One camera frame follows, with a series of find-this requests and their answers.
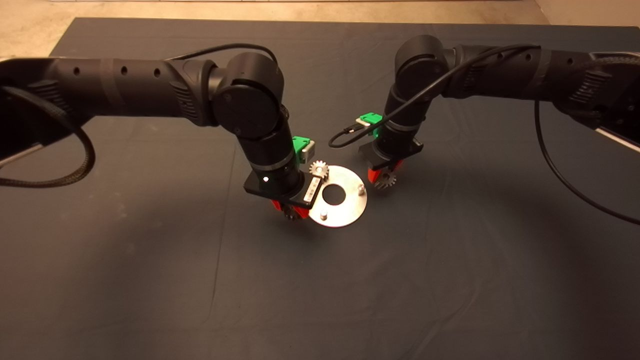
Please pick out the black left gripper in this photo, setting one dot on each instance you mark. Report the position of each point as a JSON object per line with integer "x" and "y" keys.
{"x": 280, "y": 187}

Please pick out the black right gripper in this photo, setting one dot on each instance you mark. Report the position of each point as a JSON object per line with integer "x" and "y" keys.
{"x": 392, "y": 150}

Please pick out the small steel planetary gear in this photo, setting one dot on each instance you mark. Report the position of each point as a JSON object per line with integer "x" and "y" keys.
{"x": 385, "y": 181}
{"x": 290, "y": 215}
{"x": 318, "y": 170}

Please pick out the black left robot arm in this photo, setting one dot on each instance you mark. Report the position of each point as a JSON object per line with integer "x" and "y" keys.
{"x": 150, "y": 90}

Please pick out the round metal carrier plate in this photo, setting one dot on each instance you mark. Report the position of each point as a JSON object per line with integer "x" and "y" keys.
{"x": 350, "y": 205}

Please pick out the dark grey table cloth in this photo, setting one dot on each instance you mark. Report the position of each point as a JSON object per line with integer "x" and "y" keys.
{"x": 320, "y": 300}

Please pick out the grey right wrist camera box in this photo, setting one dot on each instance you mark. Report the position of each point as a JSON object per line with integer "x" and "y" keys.
{"x": 363, "y": 125}

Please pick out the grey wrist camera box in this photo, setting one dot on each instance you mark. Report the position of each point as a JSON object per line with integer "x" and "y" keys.
{"x": 363, "y": 125}
{"x": 310, "y": 150}

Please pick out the green right camera mount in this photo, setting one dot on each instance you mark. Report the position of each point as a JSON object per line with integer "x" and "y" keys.
{"x": 372, "y": 119}

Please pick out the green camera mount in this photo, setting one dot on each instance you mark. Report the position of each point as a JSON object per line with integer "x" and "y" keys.
{"x": 372, "y": 119}
{"x": 300, "y": 147}

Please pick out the green left camera mount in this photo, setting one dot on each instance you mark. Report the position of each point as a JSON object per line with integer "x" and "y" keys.
{"x": 300, "y": 147}

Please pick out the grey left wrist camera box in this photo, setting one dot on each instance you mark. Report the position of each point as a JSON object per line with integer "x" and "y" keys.
{"x": 310, "y": 150}

